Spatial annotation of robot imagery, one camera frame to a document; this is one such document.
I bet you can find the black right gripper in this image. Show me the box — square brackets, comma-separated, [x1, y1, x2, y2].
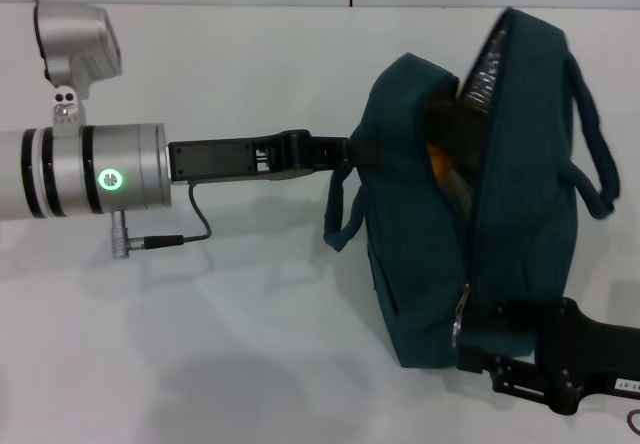
[455, 297, 640, 416]

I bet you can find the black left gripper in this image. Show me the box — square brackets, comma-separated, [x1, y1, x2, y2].
[167, 128, 378, 186]

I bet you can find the orange pear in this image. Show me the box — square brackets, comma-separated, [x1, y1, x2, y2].
[427, 143, 455, 191]

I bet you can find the teal fabric lunch bag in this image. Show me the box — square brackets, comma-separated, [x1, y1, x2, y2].
[322, 7, 621, 373]

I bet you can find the left gripper cable with plug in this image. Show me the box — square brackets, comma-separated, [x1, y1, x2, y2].
[110, 183, 212, 260]

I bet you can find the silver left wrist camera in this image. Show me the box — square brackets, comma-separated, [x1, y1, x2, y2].
[33, 4, 124, 129]

